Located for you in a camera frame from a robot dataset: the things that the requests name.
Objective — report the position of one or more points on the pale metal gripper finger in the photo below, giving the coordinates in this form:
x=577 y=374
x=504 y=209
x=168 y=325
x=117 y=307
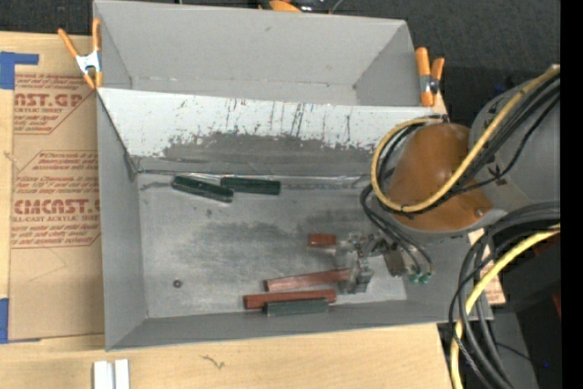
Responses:
x=361 y=278
x=350 y=247

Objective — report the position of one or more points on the short red-brown flat block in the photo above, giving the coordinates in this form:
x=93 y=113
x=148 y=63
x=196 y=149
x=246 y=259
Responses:
x=321 y=239

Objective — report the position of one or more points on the dark green flat block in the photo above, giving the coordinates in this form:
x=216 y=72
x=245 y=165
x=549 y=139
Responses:
x=255 y=186
x=202 y=188
x=296 y=308

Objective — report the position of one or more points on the grey metal bin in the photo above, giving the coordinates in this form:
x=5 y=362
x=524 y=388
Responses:
x=237 y=241

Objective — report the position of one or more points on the brown cardboard board red print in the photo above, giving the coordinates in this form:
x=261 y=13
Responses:
x=50 y=269

